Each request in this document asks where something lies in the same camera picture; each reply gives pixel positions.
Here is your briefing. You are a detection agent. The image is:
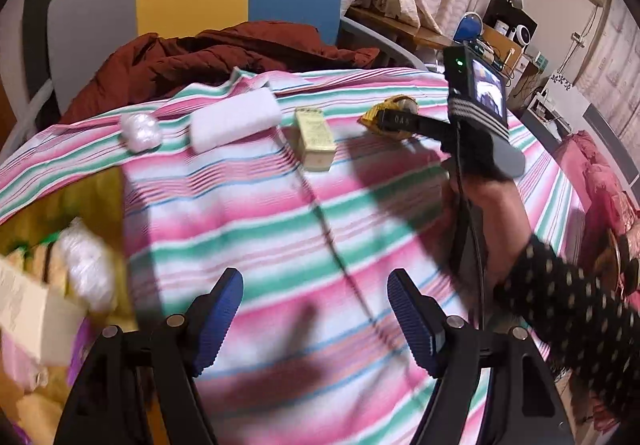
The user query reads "pink cushion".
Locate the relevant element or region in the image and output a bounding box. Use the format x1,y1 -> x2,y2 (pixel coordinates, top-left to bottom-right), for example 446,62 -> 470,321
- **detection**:
560,130 -> 640,296

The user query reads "gold metal tray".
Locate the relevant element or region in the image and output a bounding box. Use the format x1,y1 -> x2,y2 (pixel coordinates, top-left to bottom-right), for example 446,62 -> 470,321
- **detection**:
0,167 -> 166,445

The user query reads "brown quilted jacket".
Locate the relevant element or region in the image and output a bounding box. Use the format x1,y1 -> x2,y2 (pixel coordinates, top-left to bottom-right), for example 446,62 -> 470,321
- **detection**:
60,21 -> 381,126

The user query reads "black cloth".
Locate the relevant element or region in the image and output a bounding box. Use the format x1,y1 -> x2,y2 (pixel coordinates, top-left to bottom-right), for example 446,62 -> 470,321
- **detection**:
22,0 -> 63,126

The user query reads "striped tablecloth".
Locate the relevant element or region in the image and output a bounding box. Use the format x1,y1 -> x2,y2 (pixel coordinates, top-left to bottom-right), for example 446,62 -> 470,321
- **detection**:
0,67 -> 588,445

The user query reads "black box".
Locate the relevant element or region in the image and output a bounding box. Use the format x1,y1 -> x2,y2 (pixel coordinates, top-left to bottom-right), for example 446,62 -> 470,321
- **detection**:
482,0 -> 538,33

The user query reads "plastic wrapped ball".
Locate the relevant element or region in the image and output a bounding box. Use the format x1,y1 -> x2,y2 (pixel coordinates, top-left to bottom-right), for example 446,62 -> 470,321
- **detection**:
120,112 -> 164,152

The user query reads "open cardboard box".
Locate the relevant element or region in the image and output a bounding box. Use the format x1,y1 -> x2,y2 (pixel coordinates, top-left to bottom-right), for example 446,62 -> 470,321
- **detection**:
479,25 -> 524,72

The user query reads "wooden side desk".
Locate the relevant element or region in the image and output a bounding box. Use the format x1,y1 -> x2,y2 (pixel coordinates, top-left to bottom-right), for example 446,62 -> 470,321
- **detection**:
345,5 -> 546,90

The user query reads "round white device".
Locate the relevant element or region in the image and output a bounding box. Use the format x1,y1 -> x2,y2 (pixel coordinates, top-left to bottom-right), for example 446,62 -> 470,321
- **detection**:
505,22 -> 536,48

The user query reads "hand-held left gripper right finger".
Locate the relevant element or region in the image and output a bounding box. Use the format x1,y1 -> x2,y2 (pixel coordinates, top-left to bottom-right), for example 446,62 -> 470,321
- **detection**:
386,268 -> 576,445

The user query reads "green-edged cracker packet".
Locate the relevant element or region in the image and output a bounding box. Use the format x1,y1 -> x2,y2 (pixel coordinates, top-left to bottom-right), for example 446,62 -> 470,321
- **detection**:
30,236 -> 71,288
0,247 -> 33,276

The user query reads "pale yellow box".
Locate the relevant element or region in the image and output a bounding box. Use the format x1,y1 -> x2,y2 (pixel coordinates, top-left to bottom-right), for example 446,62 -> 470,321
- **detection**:
294,107 -> 335,172

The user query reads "crinkled clear plastic bag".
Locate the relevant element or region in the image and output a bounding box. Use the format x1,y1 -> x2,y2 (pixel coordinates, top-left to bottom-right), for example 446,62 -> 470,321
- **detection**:
57,217 -> 119,314

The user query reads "person's right forearm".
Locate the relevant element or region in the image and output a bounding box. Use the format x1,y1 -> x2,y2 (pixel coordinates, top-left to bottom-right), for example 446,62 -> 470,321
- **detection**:
492,232 -> 640,421

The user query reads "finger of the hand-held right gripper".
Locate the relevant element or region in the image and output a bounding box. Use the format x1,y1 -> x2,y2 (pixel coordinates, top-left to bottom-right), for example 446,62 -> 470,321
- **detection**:
377,110 -> 454,152

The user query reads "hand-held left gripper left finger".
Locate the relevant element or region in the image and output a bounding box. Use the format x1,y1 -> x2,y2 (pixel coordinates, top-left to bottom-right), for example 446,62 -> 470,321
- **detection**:
52,267 -> 245,445

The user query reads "person's right hand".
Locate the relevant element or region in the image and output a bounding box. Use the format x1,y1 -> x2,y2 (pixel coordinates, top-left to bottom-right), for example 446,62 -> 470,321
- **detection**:
442,170 -> 536,296

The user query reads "white foam block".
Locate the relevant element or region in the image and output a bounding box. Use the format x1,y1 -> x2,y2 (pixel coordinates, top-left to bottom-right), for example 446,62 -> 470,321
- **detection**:
190,90 -> 282,154

